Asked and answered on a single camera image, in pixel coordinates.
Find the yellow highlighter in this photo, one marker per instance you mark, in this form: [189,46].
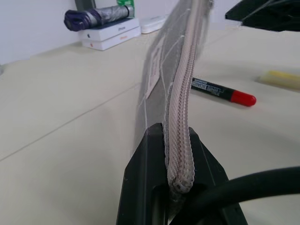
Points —
[280,78]

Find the white box with orange logo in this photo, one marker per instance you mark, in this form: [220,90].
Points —
[111,41]

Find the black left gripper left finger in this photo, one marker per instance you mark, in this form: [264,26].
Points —
[138,178]

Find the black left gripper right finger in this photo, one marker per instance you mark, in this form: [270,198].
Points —
[206,161]

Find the grey mesh grid zipper pouch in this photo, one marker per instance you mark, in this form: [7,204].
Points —
[178,89]

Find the white iPhone box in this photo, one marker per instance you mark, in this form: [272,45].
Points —
[110,31]

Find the black marker with red cap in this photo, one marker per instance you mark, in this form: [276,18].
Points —
[222,92]

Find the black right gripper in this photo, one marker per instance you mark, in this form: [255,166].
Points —
[264,14]

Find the green box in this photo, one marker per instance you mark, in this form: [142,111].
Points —
[126,5]

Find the white oval case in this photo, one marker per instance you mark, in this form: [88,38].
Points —
[152,24]

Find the folded purple grey umbrella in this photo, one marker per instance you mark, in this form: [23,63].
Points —
[98,16]

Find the dark grey upright object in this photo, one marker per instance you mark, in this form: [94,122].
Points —
[85,5]

